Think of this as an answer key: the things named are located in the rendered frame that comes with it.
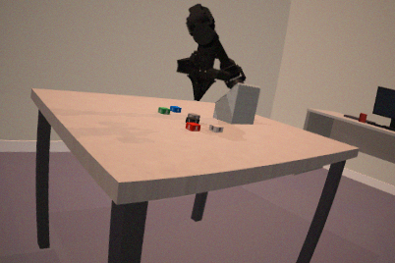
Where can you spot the red block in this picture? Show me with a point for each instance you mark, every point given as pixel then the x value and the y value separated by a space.
pixel 193 127

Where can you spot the blue block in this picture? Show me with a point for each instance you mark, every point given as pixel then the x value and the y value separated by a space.
pixel 175 109

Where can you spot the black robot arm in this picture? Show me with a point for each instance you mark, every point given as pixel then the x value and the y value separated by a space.
pixel 201 27

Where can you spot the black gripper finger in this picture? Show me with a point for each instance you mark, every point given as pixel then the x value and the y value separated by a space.
pixel 202 86
pixel 195 85

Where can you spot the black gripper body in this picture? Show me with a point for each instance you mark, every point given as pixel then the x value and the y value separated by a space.
pixel 209 59

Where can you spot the green block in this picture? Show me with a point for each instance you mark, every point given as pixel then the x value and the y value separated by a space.
pixel 163 110

